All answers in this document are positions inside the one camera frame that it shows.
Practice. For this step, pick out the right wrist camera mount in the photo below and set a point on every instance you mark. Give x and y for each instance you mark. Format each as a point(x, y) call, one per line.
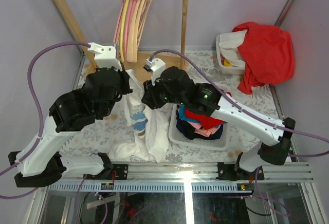
point(155, 66)

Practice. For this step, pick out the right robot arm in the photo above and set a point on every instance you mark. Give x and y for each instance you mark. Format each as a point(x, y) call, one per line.
point(274, 143)

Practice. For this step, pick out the floral table cloth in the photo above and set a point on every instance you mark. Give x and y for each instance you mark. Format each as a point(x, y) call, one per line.
point(113, 130)

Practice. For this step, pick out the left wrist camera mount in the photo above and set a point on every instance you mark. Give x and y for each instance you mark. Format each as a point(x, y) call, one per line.
point(106, 56)

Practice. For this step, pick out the white back laundry basket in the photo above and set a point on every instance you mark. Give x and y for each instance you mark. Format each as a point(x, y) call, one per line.
point(229, 58)

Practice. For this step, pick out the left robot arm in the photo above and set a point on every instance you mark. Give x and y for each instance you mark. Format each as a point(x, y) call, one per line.
point(68, 115)

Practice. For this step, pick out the peach plastic hanger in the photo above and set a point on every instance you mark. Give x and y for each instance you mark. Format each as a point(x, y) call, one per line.
point(137, 24)

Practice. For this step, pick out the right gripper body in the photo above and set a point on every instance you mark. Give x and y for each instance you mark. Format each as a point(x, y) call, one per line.
point(158, 96)

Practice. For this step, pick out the white front laundry basket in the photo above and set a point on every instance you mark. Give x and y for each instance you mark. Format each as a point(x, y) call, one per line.
point(177, 137)

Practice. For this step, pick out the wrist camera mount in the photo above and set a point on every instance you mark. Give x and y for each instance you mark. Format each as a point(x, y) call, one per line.
point(155, 66)
point(106, 56)

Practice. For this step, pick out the white t shirt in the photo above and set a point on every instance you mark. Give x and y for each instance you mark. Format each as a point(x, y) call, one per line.
point(150, 139)

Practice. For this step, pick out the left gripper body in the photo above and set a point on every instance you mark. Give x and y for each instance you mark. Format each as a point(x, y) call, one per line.
point(124, 89)

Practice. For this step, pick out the pink plastic hanger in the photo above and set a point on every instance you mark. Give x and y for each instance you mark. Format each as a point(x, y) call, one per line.
point(118, 25)

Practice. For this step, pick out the aluminium rail frame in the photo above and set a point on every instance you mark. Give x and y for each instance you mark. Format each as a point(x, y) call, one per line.
point(199, 177)

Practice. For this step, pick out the yellow plastic hanger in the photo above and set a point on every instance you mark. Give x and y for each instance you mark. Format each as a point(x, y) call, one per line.
point(125, 7)

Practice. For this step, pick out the pile of folded clothes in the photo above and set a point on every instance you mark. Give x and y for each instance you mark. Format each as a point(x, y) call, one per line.
point(194, 126)

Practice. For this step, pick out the white laundry basket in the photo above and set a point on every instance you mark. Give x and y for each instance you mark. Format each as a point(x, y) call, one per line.
point(177, 137)
point(229, 58)

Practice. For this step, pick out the red t shirt on basket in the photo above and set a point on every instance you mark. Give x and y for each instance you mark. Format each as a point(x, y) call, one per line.
point(267, 51)

